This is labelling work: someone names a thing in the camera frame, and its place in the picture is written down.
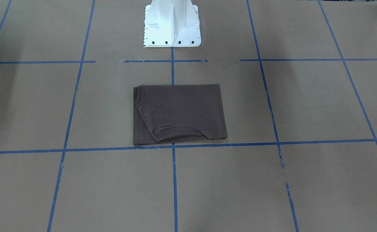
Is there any dark brown t-shirt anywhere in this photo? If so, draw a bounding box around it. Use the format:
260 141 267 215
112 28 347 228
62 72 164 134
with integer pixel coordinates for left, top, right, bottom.
133 84 228 146

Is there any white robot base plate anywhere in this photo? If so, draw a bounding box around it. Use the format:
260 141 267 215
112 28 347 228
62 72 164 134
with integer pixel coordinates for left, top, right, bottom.
143 0 202 48

